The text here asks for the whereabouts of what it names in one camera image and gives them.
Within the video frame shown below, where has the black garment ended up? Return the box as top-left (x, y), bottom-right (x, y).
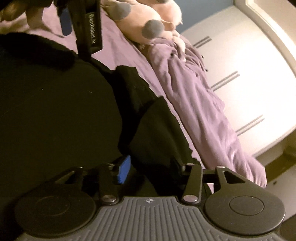
top-left (1, 33), bottom-right (192, 240)

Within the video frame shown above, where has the purple bed sheet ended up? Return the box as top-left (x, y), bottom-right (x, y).
top-left (0, 4), bottom-right (209, 176)

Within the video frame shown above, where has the pink plush toy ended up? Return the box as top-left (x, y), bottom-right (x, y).
top-left (101, 1), bottom-right (186, 52)

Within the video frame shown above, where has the purple rumpled duvet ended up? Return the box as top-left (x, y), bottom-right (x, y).
top-left (142, 38), bottom-right (267, 188)

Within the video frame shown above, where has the white wardrobe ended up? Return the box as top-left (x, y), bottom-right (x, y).
top-left (183, 6), bottom-right (295, 156)

